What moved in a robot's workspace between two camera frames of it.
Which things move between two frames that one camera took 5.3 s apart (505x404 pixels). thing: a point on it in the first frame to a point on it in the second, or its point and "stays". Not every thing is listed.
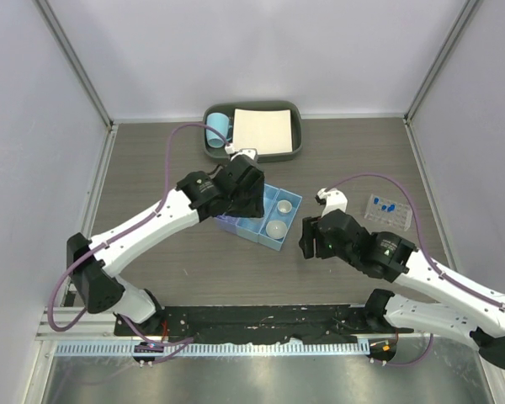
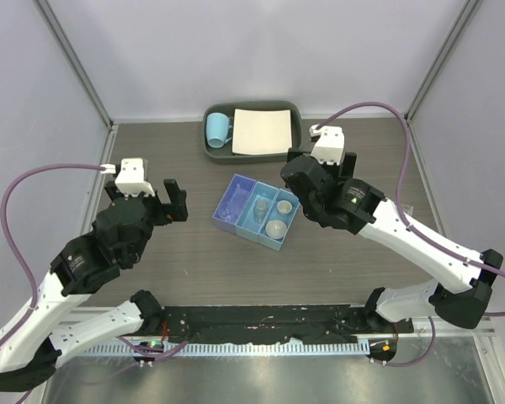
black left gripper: (255, 209) to (175, 210)
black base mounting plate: (331, 323) stays
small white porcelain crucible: (284, 207) stays
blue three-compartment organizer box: (270, 230) stays
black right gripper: (310, 232) to (345, 172)
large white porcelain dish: (276, 229) stays
